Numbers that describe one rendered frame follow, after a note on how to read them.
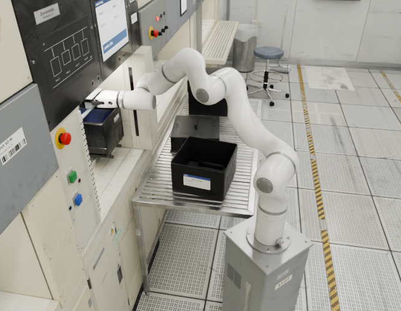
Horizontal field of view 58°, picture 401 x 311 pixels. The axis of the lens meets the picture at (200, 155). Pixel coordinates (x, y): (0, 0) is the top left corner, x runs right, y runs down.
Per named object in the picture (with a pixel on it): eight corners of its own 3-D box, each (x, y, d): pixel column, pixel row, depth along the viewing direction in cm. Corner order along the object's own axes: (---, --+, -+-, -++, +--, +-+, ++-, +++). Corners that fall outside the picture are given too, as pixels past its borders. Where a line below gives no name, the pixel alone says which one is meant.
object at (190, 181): (171, 190, 184) (169, 163, 174) (189, 161, 206) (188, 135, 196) (223, 201, 177) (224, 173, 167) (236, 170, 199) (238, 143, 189)
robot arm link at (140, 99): (127, 85, 163) (121, 100, 158) (155, 87, 161) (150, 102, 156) (131, 97, 170) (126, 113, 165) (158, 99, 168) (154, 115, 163)
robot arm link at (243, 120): (269, 194, 138) (286, 173, 149) (293, 184, 130) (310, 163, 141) (194, 86, 135) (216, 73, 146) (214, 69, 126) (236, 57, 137)
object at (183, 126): (219, 153, 213) (219, 134, 205) (169, 152, 214) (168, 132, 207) (219, 129, 237) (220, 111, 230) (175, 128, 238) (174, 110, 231)
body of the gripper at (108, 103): (119, 111, 162) (95, 110, 164) (127, 102, 170) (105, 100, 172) (116, 96, 158) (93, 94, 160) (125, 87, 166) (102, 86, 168)
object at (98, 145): (108, 166, 171) (97, 105, 154) (68, 161, 174) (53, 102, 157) (126, 140, 191) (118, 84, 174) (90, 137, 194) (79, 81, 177)
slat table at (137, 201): (242, 311, 211) (253, 215, 169) (144, 295, 219) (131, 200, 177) (253, 178, 317) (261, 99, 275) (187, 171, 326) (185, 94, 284)
